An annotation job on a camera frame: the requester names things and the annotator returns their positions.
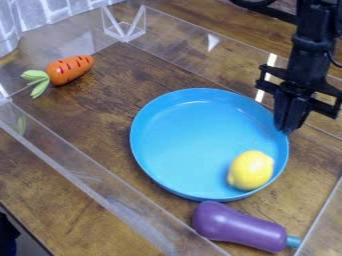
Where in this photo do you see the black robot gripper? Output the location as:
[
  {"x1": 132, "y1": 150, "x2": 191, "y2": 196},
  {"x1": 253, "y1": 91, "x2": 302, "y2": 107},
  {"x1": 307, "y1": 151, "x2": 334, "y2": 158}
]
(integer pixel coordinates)
[{"x1": 255, "y1": 34, "x2": 342, "y2": 134}]

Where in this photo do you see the yellow toy lemon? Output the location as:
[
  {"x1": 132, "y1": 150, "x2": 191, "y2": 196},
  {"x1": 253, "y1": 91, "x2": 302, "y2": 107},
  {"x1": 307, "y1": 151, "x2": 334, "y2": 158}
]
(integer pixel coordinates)
[{"x1": 227, "y1": 150, "x2": 274, "y2": 191}]

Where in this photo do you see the blue round tray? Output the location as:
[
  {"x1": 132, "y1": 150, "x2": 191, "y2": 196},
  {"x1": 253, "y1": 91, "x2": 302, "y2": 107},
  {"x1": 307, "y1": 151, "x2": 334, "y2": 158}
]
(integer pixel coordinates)
[{"x1": 130, "y1": 88, "x2": 290, "y2": 202}]

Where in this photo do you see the purple toy eggplant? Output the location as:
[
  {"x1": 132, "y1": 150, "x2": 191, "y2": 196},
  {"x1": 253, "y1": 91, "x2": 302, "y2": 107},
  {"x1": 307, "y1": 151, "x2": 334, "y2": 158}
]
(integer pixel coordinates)
[{"x1": 192, "y1": 201, "x2": 301, "y2": 253}]

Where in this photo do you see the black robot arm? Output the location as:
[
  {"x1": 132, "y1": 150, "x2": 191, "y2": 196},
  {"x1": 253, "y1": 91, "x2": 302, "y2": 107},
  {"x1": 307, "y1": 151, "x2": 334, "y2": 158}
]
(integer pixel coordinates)
[{"x1": 255, "y1": 0, "x2": 342, "y2": 134}]

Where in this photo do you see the orange toy carrot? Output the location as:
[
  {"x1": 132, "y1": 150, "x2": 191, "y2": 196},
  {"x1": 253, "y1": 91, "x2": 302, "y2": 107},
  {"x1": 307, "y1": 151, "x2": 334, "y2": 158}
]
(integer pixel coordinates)
[{"x1": 21, "y1": 55, "x2": 95, "y2": 98}]

